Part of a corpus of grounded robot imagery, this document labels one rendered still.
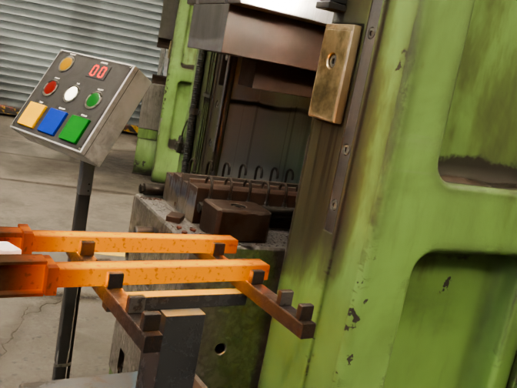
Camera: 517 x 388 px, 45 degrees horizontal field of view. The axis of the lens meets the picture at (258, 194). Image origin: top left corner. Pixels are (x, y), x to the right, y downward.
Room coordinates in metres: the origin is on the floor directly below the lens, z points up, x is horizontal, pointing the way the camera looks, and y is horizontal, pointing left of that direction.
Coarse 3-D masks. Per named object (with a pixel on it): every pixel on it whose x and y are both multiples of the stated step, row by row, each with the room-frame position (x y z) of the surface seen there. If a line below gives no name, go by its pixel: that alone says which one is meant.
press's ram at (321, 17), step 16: (192, 0) 1.46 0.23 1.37; (208, 0) 1.38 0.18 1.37; (224, 0) 1.30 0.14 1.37; (240, 0) 1.24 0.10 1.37; (256, 0) 1.25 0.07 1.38; (272, 0) 1.27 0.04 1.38; (288, 0) 1.28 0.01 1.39; (304, 0) 1.30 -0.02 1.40; (288, 16) 1.32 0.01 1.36; (304, 16) 1.30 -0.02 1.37; (320, 16) 1.32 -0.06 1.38
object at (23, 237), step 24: (0, 240) 0.80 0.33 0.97; (24, 240) 0.80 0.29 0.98; (48, 240) 0.82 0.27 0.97; (72, 240) 0.84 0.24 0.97; (96, 240) 0.86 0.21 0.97; (120, 240) 0.88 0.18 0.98; (144, 240) 0.90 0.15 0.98; (168, 240) 0.92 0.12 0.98; (192, 240) 0.94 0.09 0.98; (216, 240) 0.96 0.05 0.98
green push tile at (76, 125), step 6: (72, 120) 1.67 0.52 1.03; (78, 120) 1.66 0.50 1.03; (84, 120) 1.65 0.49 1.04; (66, 126) 1.67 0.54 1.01; (72, 126) 1.66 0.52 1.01; (78, 126) 1.65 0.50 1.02; (84, 126) 1.64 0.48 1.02; (66, 132) 1.65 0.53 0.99; (72, 132) 1.64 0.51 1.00; (78, 132) 1.63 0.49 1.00; (60, 138) 1.65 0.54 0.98; (66, 138) 1.64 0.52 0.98; (72, 138) 1.63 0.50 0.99; (78, 138) 1.62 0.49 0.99
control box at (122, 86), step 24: (48, 72) 1.86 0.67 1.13; (72, 72) 1.81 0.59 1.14; (96, 72) 1.76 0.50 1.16; (120, 72) 1.71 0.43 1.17; (48, 96) 1.79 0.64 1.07; (120, 96) 1.68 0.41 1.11; (96, 120) 1.64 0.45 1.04; (120, 120) 1.69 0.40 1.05; (48, 144) 1.72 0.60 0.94; (72, 144) 1.63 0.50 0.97; (96, 144) 1.63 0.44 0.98
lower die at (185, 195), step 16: (176, 176) 1.39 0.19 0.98; (176, 192) 1.38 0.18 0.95; (192, 192) 1.30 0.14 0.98; (208, 192) 1.29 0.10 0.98; (224, 192) 1.31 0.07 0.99; (240, 192) 1.33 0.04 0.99; (256, 192) 1.35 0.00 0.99; (272, 192) 1.38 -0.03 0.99; (288, 192) 1.41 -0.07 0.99; (176, 208) 1.37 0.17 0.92; (192, 208) 1.29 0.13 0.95; (272, 224) 1.37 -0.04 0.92; (288, 224) 1.39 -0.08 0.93
